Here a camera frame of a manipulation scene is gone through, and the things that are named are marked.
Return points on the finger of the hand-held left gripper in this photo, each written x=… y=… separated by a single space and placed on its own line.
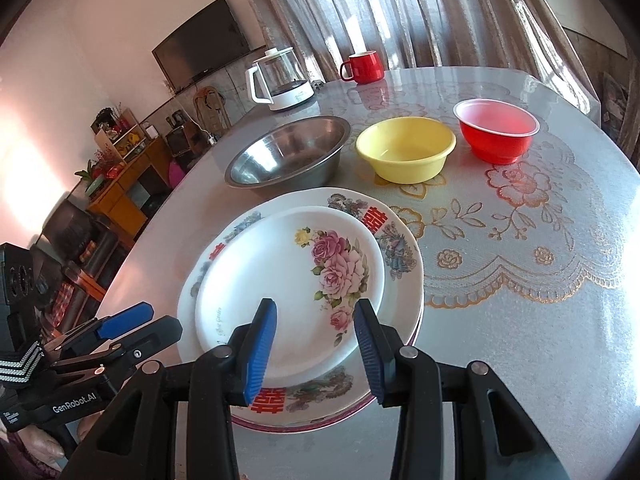
x=125 y=319
x=150 y=335

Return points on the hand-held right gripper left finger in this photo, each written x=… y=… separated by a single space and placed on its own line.
x=260 y=345

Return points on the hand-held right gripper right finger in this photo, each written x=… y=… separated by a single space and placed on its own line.
x=370 y=350

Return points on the white plate pink rose print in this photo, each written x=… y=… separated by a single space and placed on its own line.
x=280 y=270

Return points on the white plate red blue print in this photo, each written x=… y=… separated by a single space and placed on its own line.
x=400 y=260

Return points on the stainless steel bowl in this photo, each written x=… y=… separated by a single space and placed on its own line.
x=285 y=155

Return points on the yellow plastic bowl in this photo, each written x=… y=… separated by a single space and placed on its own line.
x=405 y=160

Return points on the red plastic bowl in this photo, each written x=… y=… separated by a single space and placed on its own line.
x=495 y=145

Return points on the person's left hand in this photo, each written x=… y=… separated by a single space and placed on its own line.
x=45 y=447

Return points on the orange wooden desk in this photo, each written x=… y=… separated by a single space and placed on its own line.
x=130 y=175

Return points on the potted green plant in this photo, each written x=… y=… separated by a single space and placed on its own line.
x=92 y=177

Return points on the pink bag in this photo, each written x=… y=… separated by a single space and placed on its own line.
x=177 y=172

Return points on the wooden shelf with ornaments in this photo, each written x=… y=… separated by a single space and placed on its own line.
x=120 y=142

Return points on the small white box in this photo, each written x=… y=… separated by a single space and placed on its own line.
x=152 y=130

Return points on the wooden chair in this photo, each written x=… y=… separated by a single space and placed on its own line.
x=207 y=107

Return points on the white glass electric kettle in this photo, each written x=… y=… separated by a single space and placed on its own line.
x=292 y=95

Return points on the red mug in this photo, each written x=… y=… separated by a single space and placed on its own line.
x=365 y=67

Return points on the black flat television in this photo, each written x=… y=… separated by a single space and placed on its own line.
x=200 y=45

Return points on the grey sheer curtain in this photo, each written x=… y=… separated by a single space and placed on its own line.
x=400 y=5

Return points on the black armchair wooden frame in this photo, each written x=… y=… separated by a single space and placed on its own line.
x=75 y=280
x=65 y=225

